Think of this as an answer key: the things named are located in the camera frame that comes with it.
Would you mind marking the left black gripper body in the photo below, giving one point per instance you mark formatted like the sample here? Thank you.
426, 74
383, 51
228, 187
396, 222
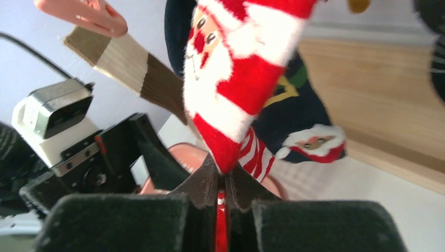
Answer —
101, 163

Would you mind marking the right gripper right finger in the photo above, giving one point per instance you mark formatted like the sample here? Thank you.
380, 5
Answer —
261, 221

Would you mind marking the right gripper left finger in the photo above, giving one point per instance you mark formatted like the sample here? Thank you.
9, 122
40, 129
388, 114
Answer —
183, 220

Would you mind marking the red white striped sock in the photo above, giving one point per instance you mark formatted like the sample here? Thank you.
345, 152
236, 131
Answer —
235, 57

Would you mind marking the wooden hanger stand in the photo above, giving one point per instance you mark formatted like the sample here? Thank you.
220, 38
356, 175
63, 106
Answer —
380, 94

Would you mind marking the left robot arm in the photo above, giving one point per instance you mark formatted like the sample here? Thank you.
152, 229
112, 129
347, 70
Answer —
19, 165

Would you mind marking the brown beige block sock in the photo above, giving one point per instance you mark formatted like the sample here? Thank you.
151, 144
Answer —
126, 61

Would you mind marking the navy santa pattern sock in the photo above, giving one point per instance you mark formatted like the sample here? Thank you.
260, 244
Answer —
294, 124

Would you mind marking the yellow brown striped sock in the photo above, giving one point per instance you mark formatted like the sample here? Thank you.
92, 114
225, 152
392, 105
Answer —
358, 6

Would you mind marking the black white striped sock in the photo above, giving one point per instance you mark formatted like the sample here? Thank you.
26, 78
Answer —
431, 13

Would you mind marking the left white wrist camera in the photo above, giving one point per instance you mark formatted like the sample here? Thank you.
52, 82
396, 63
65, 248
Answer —
54, 118

